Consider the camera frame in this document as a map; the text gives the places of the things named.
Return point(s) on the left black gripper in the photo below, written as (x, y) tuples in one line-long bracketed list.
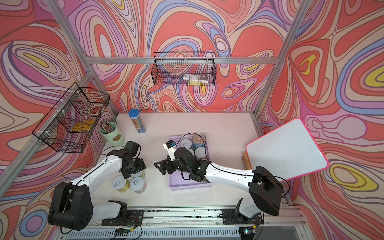
[(141, 165)]

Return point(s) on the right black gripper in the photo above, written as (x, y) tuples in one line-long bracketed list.
[(168, 162)]

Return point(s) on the silver pull-tab can front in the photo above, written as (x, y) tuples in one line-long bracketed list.
[(138, 185)]

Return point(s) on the orange label pull-tab can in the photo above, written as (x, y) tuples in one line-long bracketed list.
[(186, 143)]

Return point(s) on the orange can plastic lid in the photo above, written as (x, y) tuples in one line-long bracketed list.
[(201, 153)]

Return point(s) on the purple plastic perforated basket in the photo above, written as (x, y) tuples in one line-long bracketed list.
[(179, 180)]

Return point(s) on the large blue label can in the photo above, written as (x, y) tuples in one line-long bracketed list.
[(198, 140)]

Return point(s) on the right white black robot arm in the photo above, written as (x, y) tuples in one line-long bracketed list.
[(265, 190)]

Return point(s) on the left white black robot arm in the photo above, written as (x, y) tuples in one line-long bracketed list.
[(72, 207)]

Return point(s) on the items in back basket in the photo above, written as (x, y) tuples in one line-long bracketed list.
[(195, 80)]

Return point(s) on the yellow label pull-tab can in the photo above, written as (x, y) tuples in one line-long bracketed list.
[(121, 184)]

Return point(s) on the green cup with pencils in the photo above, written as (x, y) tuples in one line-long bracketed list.
[(111, 133)]

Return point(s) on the clear tube blue lid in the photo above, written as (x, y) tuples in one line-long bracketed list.
[(137, 121)]

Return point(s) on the wooden board stand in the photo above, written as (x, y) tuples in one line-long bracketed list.
[(246, 161)]

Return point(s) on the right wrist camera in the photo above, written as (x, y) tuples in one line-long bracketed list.
[(170, 147)]

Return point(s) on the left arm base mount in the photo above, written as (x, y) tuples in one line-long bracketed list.
[(125, 216)]

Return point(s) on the aluminium rail front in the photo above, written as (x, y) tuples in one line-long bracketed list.
[(202, 223)]

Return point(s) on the black wire basket left wall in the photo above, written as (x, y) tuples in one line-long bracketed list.
[(73, 119)]

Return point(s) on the black wire basket wall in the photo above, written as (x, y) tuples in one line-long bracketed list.
[(169, 67), (73, 119)]

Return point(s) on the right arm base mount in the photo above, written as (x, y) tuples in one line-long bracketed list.
[(234, 217)]

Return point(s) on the black wire basket back wall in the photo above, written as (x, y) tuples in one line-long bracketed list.
[(169, 67)]

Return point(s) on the white board pink frame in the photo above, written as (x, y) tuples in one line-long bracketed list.
[(288, 152)]

